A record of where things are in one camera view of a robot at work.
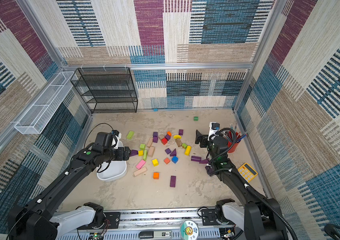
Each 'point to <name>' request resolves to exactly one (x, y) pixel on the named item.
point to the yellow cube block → (155, 162)
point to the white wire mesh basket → (37, 116)
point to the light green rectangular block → (130, 135)
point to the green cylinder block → (195, 118)
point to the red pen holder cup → (234, 140)
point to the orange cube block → (156, 175)
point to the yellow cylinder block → (188, 150)
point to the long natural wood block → (140, 171)
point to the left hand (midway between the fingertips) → (125, 151)
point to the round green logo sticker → (189, 230)
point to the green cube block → (142, 146)
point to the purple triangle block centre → (173, 153)
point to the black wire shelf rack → (107, 90)
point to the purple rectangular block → (173, 181)
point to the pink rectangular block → (140, 164)
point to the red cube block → (164, 141)
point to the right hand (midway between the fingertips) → (206, 132)
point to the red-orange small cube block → (166, 160)
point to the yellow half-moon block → (177, 136)
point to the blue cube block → (175, 159)
